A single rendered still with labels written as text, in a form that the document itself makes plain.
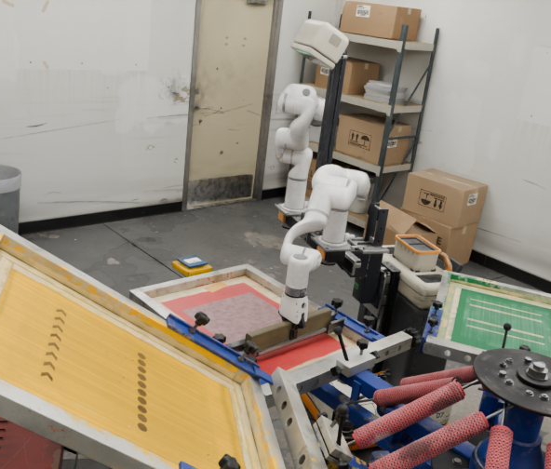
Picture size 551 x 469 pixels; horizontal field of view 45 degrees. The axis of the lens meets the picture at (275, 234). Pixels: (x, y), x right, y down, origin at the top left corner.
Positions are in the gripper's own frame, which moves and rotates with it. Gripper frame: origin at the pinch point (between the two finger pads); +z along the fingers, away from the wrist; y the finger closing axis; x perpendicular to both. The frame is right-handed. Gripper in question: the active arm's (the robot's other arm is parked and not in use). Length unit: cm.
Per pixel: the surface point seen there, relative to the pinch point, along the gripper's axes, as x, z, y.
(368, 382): 3.0, -2.4, -38.7
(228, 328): 9.9, 6.5, 21.6
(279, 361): 8.7, 6.3, -5.5
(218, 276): -10, 4, 56
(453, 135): -379, -1, 194
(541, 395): 7, -30, -90
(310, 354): -4.1, 6.5, -7.3
